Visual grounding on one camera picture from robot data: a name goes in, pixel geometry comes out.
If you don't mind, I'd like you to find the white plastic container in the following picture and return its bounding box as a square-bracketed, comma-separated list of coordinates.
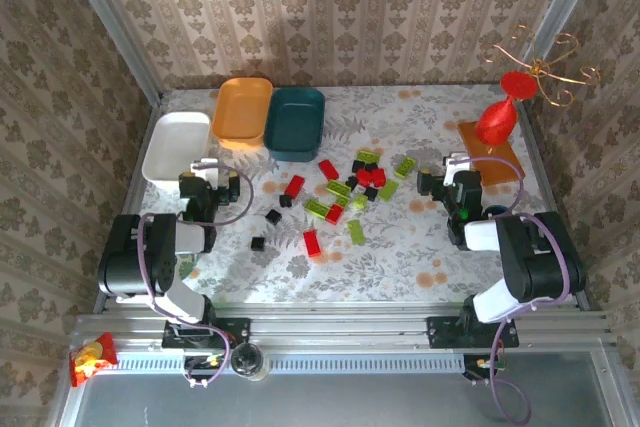
[141, 110, 211, 194]

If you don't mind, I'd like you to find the orange plastic container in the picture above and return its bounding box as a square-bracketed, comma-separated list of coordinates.
[211, 76, 275, 151]

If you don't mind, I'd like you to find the teal plastic container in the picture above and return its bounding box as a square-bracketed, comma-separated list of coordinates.
[263, 86, 326, 163]

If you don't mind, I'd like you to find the orange wooden board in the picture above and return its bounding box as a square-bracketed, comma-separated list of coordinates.
[457, 119, 527, 187]

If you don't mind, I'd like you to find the red goblet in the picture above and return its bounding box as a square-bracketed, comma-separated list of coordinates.
[473, 70, 540, 147]

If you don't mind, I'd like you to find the floral tablecloth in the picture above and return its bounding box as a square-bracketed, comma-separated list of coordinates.
[97, 84, 576, 306]

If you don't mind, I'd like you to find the clear glass jar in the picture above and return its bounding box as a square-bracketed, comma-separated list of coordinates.
[230, 341, 271, 382]

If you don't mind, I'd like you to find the red and yellow toy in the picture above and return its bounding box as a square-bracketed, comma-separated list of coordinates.
[69, 332, 119, 388]

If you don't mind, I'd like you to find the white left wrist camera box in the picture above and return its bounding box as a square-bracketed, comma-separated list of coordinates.
[191, 158, 221, 188]

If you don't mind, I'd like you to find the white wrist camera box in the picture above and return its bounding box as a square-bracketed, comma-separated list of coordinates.
[443, 151, 472, 183]
[191, 158, 221, 188]

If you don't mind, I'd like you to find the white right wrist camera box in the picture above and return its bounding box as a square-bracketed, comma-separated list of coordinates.
[443, 151, 472, 183]

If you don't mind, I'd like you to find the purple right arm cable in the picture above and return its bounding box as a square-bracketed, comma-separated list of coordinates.
[469, 156, 574, 423]

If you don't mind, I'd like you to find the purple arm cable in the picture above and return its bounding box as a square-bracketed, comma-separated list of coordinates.
[469, 156, 574, 423]
[137, 161, 256, 391]

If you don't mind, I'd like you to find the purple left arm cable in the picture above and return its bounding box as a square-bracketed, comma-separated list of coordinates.
[137, 161, 256, 391]

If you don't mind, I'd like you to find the aluminium side rail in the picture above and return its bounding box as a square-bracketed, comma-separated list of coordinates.
[93, 96, 166, 316]
[517, 96, 591, 311]

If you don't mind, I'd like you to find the gold wire ornament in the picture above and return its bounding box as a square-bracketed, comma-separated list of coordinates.
[480, 24, 601, 108]

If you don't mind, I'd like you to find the black connector box with wires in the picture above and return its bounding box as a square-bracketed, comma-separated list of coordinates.
[182, 354, 226, 382]
[462, 354, 506, 382]

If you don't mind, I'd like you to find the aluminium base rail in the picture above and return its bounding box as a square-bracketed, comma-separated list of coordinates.
[74, 302, 619, 352]

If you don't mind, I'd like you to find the aluminium frame post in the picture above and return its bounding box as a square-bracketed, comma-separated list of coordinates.
[55, 0, 164, 107]
[519, 0, 609, 113]

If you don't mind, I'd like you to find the white slotted cable duct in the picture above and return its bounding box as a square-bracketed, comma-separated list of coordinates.
[113, 351, 466, 374]

